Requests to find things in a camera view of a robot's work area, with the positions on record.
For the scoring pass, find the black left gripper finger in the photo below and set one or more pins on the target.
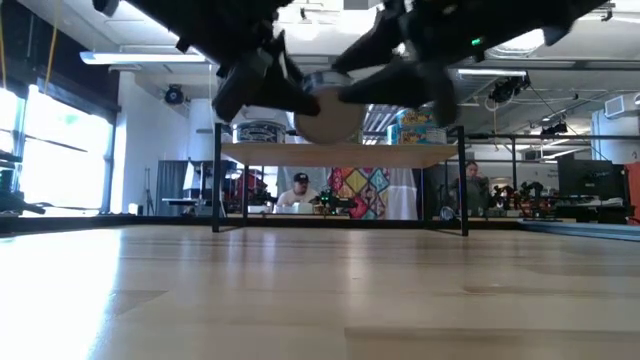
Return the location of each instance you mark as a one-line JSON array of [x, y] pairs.
[[291, 62], [292, 100]]

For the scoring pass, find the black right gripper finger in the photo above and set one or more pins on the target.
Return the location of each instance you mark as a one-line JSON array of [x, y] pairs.
[[375, 47], [400, 87]]

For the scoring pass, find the teal label tin can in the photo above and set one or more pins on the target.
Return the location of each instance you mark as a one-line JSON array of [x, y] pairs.
[[415, 117], [420, 136]]

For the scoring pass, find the silver top tin can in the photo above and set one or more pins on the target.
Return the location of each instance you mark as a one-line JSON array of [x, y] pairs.
[[330, 120]]

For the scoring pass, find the blue label tuna can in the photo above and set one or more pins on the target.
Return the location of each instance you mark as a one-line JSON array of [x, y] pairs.
[[260, 134]]

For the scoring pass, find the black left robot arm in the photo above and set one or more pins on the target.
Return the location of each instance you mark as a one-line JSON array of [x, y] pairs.
[[200, 25]]

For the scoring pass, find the black background robot arm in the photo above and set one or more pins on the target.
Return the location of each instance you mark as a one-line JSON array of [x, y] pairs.
[[530, 192]]

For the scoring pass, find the ceiling light strip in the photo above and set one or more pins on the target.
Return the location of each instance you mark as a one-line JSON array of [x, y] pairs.
[[145, 57], [492, 72]]

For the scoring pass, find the black round ceiling fixture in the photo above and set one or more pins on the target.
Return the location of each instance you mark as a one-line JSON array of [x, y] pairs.
[[174, 95]]

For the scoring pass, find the person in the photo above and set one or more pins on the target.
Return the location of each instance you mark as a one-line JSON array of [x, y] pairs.
[[299, 195], [472, 187]]

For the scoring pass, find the white hanging cloth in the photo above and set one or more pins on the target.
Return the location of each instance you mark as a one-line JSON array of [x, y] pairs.
[[402, 195]]

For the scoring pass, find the background robot with green lights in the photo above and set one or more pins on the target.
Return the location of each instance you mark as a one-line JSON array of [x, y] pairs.
[[332, 200]]

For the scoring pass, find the colourful patchwork quilt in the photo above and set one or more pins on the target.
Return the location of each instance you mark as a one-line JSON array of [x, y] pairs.
[[360, 192]]

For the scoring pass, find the grey curtain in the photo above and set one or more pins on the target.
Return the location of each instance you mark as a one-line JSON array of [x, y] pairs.
[[170, 182]]

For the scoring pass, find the black overhead mounting bar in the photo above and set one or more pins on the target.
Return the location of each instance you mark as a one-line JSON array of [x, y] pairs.
[[607, 12]]

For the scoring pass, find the large bright window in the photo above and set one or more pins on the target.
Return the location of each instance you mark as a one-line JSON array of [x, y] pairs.
[[65, 165]]

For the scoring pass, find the black background monitor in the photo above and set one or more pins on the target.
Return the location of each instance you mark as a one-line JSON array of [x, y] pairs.
[[590, 179]]

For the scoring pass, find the orange red panel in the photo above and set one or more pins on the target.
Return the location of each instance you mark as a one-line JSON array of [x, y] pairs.
[[634, 190]]

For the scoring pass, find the black ceiling camera rig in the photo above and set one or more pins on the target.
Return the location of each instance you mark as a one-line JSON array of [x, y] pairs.
[[507, 89], [554, 128]]

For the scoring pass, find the black background frame rail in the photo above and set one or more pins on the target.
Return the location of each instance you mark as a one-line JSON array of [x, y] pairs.
[[550, 136]]

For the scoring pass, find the black metal table frame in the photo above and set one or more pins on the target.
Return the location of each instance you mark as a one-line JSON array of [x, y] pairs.
[[100, 223]]

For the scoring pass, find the black metal bracket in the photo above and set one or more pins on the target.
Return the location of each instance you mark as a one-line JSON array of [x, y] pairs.
[[15, 204]]

